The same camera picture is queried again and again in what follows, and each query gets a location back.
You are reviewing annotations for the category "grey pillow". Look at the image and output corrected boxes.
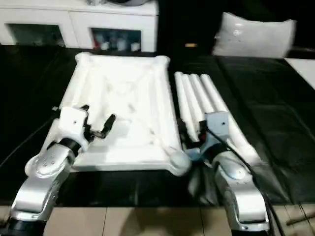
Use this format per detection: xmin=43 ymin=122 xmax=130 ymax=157
xmin=212 ymin=11 xmax=297 ymax=59

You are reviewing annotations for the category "white flat board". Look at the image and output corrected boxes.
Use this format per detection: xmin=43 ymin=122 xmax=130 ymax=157
xmin=285 ymin=58 xmax=315 ymax=90

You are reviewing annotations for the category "grey bag with black strap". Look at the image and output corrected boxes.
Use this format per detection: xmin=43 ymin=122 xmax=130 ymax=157
xmin=86 ymin=0 xmax=146 ymax=7

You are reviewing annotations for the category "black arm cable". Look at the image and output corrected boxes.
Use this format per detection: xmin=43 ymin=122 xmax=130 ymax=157
xmin=206 ymin=129 xmax=284 ymax=236
xmin=0 ymin=107 xmax=60 ymax=170

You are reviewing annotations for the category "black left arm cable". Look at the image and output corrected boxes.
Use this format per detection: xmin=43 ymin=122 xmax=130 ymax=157
xmin=0 ymin=107 xmax=60 ymax=170

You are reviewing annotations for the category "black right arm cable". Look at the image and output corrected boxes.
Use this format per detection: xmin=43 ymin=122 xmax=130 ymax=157
xmin=206 ymin=129 xmax=284 ymax=236

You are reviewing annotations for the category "white plastic table top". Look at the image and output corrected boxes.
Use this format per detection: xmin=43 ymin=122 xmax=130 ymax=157
xmin=41 ymin=53 xmax=191 ymax=177

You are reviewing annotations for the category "white plastic table leg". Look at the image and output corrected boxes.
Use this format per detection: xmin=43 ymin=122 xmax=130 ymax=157
xmin=199 ymin=74 xmax=263 ymax=170
xmin=181 ymin=73 xmax=206 ymax=148
xmin=190 ymin=73 xmax=217 ymax=116
xmin=174 ymin=71 xmax=197 ymax=160

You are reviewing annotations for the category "white sideboard with glass doors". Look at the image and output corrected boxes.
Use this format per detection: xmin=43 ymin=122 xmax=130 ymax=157
xmin=0 ymin=0 xmax=159 ymax=53

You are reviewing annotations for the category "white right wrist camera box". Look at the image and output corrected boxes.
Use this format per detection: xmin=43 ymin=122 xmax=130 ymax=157
xmin=196 ymin=111 xmax=231 ymax=162

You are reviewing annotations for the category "black mat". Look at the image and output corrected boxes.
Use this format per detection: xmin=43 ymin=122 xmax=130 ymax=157
xmin=0 ymin=44 xmax=315 ymax=208

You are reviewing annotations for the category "black cabinet with gold label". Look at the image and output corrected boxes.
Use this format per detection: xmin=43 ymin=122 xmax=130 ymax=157
xmin=157 ymin=0 xmax=222 ymax=54

